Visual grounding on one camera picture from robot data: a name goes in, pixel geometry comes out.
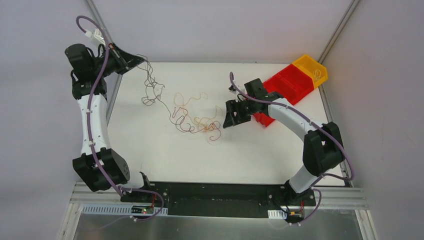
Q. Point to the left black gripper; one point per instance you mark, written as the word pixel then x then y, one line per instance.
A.
pixel 120 60

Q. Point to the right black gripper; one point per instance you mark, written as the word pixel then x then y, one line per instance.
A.
pixel 240 110

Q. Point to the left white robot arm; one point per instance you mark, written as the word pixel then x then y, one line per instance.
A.
pixel 98 162

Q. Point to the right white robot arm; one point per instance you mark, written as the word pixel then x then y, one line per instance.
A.
pixel 322 143

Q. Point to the front red bin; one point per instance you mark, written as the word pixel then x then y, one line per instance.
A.
pixel 263 119

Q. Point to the red bin near yellow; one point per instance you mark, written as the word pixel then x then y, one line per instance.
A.
pixel 291 83

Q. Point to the yellow plastic bin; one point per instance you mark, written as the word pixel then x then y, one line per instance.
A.
pixel 309 66

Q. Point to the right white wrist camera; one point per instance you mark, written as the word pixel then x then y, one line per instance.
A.
pixel 238 97

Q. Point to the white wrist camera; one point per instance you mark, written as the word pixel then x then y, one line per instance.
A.
pixel 238 97
pixel 96 37

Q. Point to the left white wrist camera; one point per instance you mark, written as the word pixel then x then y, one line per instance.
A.
pixel 96 37

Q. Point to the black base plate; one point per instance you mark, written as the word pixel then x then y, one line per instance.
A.
pixel 220 199

